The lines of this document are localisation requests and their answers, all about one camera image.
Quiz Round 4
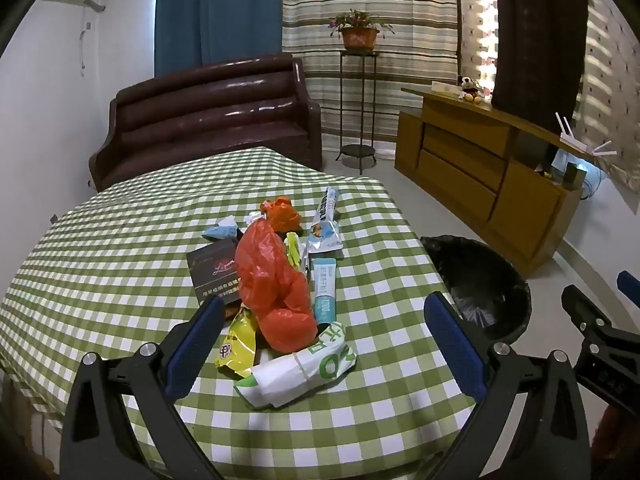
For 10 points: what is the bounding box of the black trash bin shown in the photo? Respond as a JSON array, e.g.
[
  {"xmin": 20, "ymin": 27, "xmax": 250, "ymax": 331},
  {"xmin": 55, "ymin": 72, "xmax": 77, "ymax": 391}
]
[{"xmin": 419, "ymin": 235, "xmax": 532, "ymax": 343}]

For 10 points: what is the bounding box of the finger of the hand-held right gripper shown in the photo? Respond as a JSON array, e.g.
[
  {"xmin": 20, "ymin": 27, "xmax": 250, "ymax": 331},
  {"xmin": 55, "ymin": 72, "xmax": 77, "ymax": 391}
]
[
  {"xmin": 561, "ymin": 284, "xmax": 624, "ymax": 347},
  {"xmin": 616, "ymin": 270, "xmax": 640, "ymax": 308}
]

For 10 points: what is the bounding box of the potted plant in orange pot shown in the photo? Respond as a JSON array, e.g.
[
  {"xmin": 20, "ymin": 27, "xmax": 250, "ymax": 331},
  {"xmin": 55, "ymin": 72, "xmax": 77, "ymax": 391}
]
[{"xmin": 327, "ymin": 8, "xmax": 396, "ymax": 52}]

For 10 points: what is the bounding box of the wooden cabinet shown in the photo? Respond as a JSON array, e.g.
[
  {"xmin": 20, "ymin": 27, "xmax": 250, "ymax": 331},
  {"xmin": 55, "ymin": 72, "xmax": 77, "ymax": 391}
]
[{"xmin": 394, "ymin": 85, "xmax": 608, "ymax": 277}]

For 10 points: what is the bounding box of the silver and blue snack pouch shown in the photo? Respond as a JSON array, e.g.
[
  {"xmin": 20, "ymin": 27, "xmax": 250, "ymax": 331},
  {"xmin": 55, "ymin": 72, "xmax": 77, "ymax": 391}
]
[{"xmin": 306, "ymin": 186, "xmax": 345, "ymax": 257}]

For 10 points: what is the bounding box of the yellow snack wrapper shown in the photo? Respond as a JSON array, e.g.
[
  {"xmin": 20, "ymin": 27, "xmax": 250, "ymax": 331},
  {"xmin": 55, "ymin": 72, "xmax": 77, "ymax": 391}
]
[{"xmin": 215, "ymin": 306, "xmax": 258, "ymax": 378}]

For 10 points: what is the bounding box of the small blue wrapper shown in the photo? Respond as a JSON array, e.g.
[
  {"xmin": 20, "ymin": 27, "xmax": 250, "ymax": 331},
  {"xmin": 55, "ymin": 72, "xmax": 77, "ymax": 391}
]
[{"xmin": 202, "ymin": 216, "xmax": 244, "ymax": 242}]

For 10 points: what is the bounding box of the small orange plastic bag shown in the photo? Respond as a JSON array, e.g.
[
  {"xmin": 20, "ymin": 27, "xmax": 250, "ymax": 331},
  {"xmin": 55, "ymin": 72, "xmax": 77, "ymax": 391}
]
[{"xmin": 259, "ymin": 196, "xmax": 302, "ymax": 233}]

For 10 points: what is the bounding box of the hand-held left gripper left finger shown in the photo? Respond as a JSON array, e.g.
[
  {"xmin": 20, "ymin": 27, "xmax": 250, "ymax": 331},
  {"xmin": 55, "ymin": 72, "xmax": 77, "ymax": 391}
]
[{"xmin": 60, "ymin": 295, "xmax": 226, "ymax": 480}]

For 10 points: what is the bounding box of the blue curtain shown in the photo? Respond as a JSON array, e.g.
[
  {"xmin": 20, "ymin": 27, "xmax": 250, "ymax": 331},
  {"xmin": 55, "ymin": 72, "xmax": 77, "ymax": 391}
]
[{"xmin": 154, "ymin": 0, "xmax": 285, "ymax": 78}]

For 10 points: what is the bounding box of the black metal plant stand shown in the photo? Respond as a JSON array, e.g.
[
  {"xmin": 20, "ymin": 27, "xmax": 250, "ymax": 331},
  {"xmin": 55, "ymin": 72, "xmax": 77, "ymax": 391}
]
[{"xmin": 336, "ymin": 50, "xmax": 381, "ymax": 176}]

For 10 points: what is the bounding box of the green checked tablecloth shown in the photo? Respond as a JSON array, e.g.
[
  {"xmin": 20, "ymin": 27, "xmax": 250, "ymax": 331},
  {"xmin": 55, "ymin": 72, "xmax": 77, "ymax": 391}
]
[{"xmin": 0, "ymin": 146, "xmax": 481, "ymax": 480}]

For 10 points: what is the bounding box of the large red plastic bag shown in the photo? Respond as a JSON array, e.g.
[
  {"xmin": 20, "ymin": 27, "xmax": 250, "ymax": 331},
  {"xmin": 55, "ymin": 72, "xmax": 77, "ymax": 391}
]
[{"xmin": 235, "ymin": 220, "xmax": 318, "ymax": 352}]

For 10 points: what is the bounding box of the green and yellow wrapper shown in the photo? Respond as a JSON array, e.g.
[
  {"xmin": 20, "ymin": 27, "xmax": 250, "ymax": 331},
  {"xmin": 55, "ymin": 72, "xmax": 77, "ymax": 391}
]
[{"xmin": 284, "ymin": 232, "xmax": 311, "ymax": 273}]

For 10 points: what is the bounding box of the beige dotted curtain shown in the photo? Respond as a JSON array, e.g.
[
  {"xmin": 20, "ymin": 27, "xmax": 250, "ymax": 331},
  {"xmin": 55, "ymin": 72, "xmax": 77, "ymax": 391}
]
[
  {"xmin": 456, "ymin": 0, "xmax": 499, "ymax": 87},
  {"xmin": 571, "ymin": 0, "xmax": 640, "ymax": 192}
]

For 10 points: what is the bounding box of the dark brown curtain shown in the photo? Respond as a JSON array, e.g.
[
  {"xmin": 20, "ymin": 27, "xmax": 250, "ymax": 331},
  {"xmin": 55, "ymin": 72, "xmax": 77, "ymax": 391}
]
[{"xmin": 491, "ymin": 0, "xmax": 589, "ymax": 127}]

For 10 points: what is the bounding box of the dark cigarette pack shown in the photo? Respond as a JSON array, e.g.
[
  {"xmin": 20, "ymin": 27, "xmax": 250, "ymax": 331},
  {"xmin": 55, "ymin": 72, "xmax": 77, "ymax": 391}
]
[{"xmin": 186, "ymin": 240, "xmax": 246, "ymax": 311}]

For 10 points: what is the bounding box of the brown leather sofa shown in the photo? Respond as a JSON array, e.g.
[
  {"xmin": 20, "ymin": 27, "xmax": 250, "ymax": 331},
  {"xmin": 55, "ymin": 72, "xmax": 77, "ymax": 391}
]
[{"xmin": 89, "ymin": 53, "xmax": 323, "ymax": 193}]

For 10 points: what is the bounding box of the mouse plush toy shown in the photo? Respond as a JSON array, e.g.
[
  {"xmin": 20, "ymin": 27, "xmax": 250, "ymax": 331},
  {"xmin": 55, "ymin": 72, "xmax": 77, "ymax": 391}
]
[{"xmin": 459, "ymin": 76, "xmax": 485, "ymax": 105}]

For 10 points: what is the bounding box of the striped beige curtain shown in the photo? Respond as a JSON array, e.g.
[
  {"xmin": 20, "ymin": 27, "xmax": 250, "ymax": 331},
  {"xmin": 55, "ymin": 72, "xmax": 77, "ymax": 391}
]
[{"xmin": 281, "ymin": 0, "xmax": 461, "ymax": 153}]

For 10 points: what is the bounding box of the white router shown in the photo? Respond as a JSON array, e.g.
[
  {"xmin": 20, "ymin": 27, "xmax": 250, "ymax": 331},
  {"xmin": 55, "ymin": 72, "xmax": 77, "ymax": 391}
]
[{"xmin": 554, "ymin": 112, "xmax": 618, "ymax": 163}]

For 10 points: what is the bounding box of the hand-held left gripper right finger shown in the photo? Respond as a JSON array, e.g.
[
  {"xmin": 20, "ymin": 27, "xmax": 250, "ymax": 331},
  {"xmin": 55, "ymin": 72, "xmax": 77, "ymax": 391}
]
[{"xmin": 422, "ymin": 291, "xmax": 593, "ymax": 480}]

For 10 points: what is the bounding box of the white and green paper bag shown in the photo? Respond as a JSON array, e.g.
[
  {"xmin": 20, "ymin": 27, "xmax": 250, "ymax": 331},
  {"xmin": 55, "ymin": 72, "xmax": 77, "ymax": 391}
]
[{"xmin": 234, "ymin": 321, "xmax": 357, "ymax": 410}]

